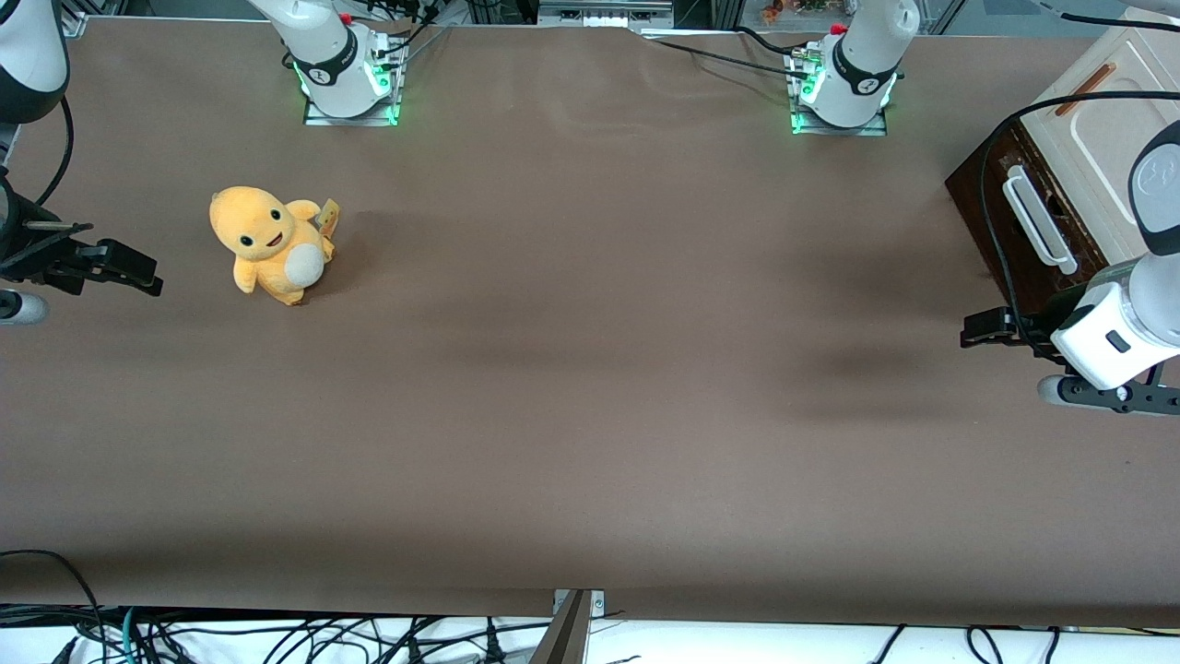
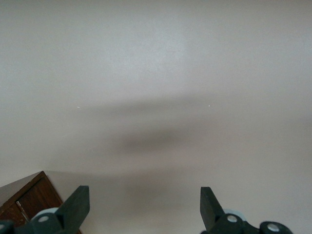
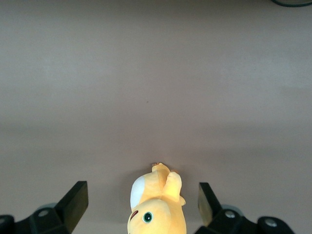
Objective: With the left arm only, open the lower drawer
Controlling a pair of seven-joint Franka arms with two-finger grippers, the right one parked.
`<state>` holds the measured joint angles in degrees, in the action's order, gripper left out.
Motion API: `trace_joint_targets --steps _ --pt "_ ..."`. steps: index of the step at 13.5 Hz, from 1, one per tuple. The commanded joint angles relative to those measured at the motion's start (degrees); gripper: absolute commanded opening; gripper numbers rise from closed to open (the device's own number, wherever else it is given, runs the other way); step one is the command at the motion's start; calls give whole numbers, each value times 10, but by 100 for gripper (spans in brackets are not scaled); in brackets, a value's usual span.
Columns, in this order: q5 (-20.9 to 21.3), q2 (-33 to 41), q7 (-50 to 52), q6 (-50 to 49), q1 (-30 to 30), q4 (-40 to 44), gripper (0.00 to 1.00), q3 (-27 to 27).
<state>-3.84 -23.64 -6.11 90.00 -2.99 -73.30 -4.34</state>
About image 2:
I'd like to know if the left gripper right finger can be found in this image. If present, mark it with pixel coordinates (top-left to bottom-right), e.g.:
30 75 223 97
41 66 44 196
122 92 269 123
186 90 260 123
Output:
200 186 292 234

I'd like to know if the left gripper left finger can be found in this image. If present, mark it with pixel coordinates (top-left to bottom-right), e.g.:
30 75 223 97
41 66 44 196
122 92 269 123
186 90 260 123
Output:
0 185 90 234

